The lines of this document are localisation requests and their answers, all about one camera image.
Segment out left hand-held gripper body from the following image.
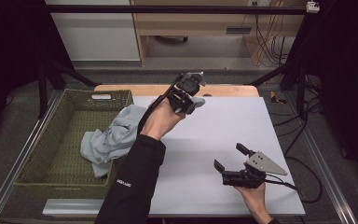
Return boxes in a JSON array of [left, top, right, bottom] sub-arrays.
[[167, 71, 207, 116]]

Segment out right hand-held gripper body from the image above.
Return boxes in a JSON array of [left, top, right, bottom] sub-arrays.
[[221, 150, 289, 189]]

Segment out light blue cloth garment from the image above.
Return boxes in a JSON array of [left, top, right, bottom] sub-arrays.
[[79, 104, 149, 180]]

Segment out green woven basket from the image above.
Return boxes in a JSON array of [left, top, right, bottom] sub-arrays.
[[13, 88, 135, 201]]

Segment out person's left hand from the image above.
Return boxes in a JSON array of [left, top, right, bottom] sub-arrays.
[[139, 98, 186, 141]]

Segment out person's right hand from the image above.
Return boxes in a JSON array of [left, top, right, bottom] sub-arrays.
[[234, 182, 273, 224]]

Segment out white table sheet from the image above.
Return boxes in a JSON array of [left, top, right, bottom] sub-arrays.
[[42, 95, 306, 217]]

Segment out wooden table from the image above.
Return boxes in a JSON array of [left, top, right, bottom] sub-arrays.
[[94, 83, 260, 98]]

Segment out yellow black tape piece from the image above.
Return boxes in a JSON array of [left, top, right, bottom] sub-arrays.
[[269, 91, 288, 105]]

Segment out wooden desk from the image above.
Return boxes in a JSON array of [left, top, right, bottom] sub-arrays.
[[130, 0, 309, 67]]

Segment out black metal stand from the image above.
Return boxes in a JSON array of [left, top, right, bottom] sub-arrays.
[[37, 57, 102, 119], [244, 60, 310, 119]]

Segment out white cabinet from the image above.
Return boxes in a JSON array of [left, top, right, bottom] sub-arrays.
[[44, 0, 142, 63]]

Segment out black curtain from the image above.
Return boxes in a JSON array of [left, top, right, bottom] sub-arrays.
[[288, 0, 358, 190], [0, 0, 76, 147]]

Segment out white plug adapter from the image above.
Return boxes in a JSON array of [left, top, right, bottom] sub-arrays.
[[305, 1, 321, 14]]

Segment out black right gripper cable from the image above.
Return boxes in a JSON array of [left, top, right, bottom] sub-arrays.
[[264, 155, 324, 205]]

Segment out aluminium frame rail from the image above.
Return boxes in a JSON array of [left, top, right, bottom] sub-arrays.
[[0, 89, 63, 224], [283, 91, 358, 224]]

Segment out black floor cables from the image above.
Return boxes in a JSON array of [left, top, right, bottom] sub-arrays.
[[268, 73, 325, 158]]

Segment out black horizontal frame bar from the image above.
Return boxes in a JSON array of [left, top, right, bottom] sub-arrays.
[[42, 4, 309, 16]]

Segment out bundle of hanging cables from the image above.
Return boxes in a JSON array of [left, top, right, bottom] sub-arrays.
[[253, 0, 291, 67]]

